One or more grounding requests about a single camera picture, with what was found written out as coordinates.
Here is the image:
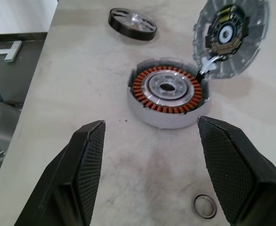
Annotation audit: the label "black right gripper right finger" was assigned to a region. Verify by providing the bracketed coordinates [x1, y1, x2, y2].
[197, 115, 276, 226]

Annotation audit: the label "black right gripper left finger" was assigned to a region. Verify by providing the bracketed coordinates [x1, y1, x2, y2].
[14, 120, 106, 226]

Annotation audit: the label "small metal ring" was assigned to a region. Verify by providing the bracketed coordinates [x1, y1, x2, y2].
[193, 194, 217, 219]

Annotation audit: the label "silver motor housing copper coils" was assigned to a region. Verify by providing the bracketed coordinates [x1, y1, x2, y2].
[126, 58, 211, 129]

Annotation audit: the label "grey round disc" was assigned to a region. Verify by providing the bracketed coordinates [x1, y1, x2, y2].
[191, 0, 270, 82]

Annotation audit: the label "black rotor silver spokes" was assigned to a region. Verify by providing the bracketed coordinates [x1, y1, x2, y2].
[107, 8, 158, 41]

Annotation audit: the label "silver T-shaped metal bar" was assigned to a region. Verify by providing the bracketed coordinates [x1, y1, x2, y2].
[0, 41, 23, 63]

